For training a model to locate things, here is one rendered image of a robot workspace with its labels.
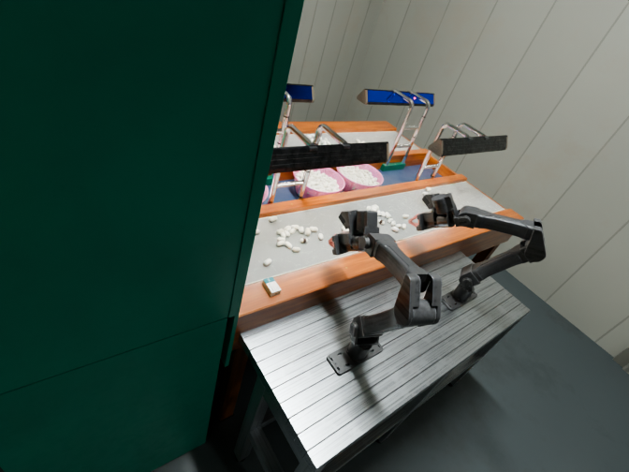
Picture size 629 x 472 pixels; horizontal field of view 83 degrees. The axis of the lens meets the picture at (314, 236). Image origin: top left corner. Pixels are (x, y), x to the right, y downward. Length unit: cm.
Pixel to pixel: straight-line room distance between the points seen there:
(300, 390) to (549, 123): 260
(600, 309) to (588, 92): 149
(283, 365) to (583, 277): 252
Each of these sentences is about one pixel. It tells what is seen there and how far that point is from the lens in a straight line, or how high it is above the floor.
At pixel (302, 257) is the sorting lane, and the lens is 133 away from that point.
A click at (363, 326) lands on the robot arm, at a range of 108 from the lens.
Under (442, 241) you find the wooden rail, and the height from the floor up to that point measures 77.
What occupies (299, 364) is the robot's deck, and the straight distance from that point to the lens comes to 113.
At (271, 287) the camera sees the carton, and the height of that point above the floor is 79.
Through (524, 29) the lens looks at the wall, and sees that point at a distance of 328.
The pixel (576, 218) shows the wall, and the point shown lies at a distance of 312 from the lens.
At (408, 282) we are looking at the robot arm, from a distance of 85.
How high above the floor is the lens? 162
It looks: 38 degrees down
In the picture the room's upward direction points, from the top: 19 degrees clockwise
